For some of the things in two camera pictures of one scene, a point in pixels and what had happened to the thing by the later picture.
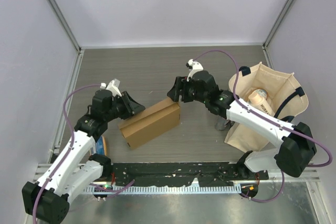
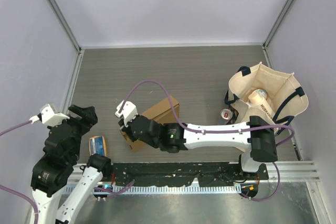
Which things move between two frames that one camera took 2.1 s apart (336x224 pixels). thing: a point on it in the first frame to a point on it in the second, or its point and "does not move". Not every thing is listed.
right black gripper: [180, 84] to [128, 129]
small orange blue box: [100, 147] does not move
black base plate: [195, 174] does not move
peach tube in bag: [258, 99] does not move
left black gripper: [128, 102] to [89, 117]
